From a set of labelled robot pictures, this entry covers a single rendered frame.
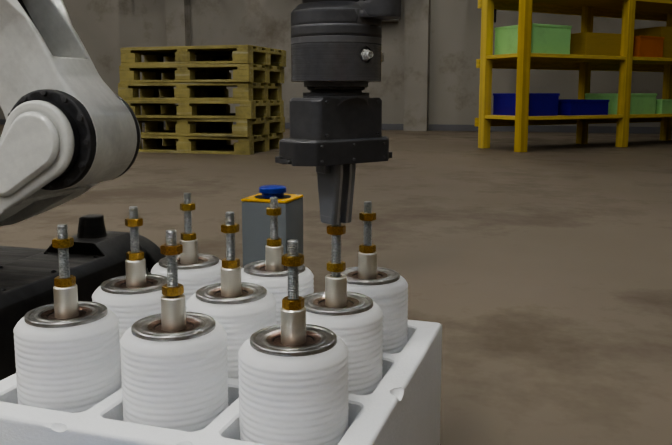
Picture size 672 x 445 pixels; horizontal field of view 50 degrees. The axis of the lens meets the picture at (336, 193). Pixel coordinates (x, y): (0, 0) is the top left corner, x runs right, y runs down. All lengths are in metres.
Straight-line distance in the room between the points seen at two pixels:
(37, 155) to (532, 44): 5.39
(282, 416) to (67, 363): 0.22
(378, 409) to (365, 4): 0.37
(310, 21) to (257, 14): 9.55
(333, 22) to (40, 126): 0.51
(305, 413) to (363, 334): 0.13
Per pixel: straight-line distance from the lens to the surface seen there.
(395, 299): 0.83
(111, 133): 1.10
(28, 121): 1.08
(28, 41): 1.13
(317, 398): 0.62
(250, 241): 1.06
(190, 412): 0.68
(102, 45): 11.36
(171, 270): 0.68
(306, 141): 0.67
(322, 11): 0.68
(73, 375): 0.73
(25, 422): 0.72
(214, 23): 10.49
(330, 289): 0.74
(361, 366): 0.73
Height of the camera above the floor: 0.46
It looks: 8 degrees down
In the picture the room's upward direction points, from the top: straight up
